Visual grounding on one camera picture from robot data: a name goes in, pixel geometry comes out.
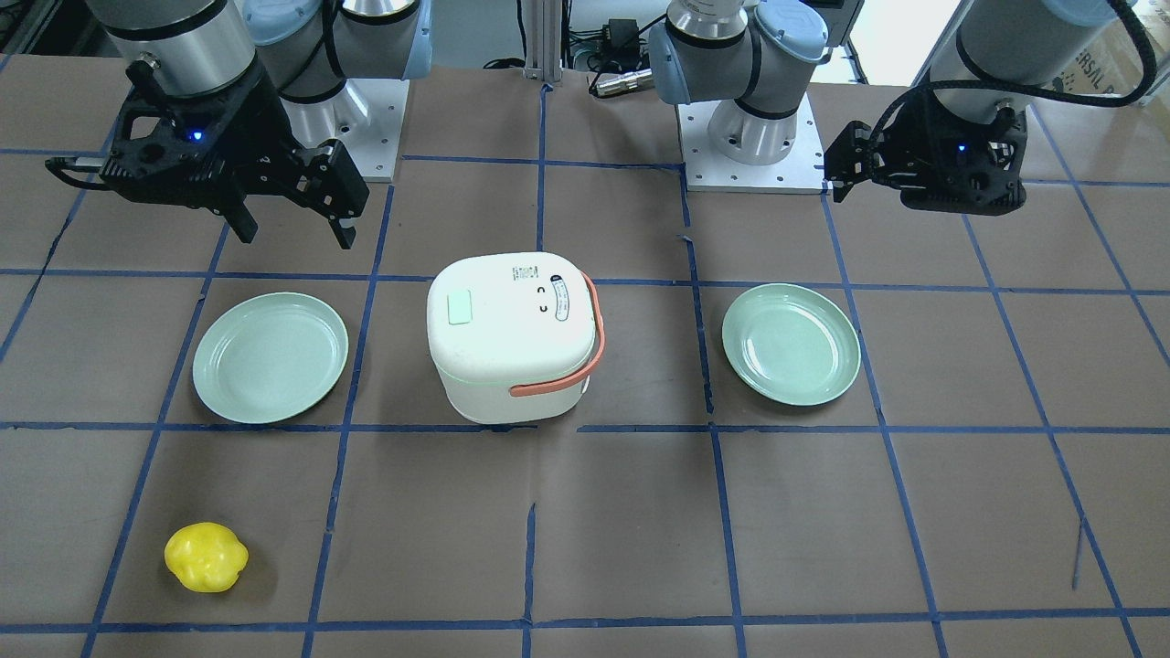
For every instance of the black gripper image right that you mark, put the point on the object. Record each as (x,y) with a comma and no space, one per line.
(903,146)

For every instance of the white rice cooker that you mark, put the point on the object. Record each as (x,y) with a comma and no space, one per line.
(514,337)

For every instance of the silver metal connector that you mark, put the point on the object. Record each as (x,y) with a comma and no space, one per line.
(622,84)

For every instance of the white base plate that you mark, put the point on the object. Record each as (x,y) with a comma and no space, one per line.
(727,150)
(367,115)

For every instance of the black power adapter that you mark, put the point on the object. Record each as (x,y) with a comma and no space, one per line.
(620,37)

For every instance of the aluminium frame post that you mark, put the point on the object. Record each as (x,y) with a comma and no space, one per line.
(543,27)

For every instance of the yellow toy pepper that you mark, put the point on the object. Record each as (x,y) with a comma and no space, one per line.
(206,557)

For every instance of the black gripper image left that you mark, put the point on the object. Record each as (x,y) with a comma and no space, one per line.
(259,130)

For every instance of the green plate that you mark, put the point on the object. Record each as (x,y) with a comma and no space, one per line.
(270,358)
(791,344)

